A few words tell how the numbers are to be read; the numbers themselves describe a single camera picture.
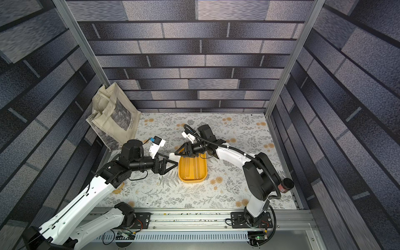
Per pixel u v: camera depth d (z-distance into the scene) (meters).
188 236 0.78
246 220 0.67
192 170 0.90
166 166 0.61
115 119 0.92
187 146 0.72
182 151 0.79
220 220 0.76
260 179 0.46
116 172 0.50
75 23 0.76
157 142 0.63
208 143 0.65
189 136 0.78
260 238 0.70
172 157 0.74
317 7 0.70
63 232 0.39
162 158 0.73
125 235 0.71
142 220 0.74
